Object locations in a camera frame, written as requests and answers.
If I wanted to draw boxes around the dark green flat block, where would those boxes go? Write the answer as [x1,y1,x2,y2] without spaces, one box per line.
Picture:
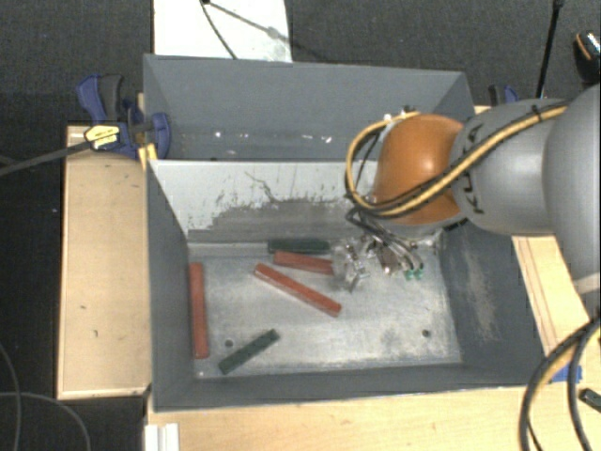
[267,237,331,256]
[216,328,282,377]

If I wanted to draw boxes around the red-brown flat block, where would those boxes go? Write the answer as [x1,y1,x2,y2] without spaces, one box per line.
[188,261,211,361]
[253,262,344,319]
[272,250,336,277]

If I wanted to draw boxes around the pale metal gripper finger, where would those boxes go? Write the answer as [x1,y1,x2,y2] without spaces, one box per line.
[346,258,373,295]
[330,243,362,277]

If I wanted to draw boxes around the grey metal bin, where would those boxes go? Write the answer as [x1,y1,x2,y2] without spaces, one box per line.
[142,53,548,412]

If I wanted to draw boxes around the pale wood flat board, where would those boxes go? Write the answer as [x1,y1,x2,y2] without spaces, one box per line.
[55,124,154,401]

